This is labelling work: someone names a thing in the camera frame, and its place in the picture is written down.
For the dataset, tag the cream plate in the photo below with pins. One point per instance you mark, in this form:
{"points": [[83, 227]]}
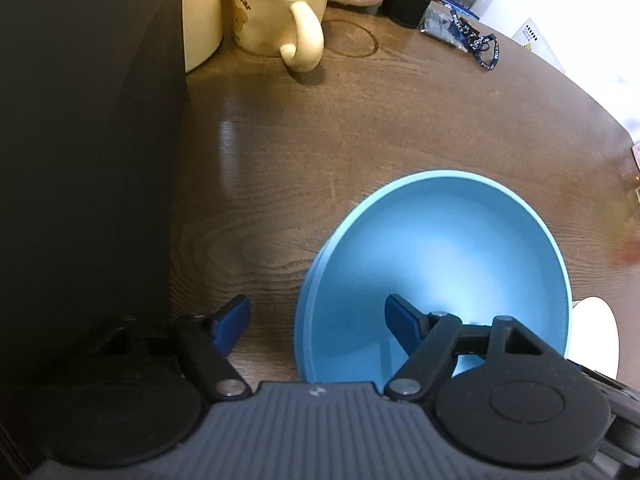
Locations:
{"points": [[593, 339]]}

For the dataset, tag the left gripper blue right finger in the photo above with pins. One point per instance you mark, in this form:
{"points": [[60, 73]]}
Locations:
{"points": [[429, 341]]}

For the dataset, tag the white leaning board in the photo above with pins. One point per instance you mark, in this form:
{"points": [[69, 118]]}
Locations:
{"points": [[530, 37]]}

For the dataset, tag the blue bowl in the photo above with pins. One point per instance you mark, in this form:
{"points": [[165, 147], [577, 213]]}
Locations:
{"points": [[445, 240]]}

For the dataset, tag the black cylindrical cup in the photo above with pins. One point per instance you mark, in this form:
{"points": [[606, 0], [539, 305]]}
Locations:
{"points": [[406, 13]]}

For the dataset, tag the yellow ceramic mug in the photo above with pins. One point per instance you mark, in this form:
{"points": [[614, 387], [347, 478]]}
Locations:
{"points": [[287, 29]]}

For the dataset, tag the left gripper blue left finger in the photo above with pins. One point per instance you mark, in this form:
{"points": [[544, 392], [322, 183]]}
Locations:
{"points": [[204, 343]]}

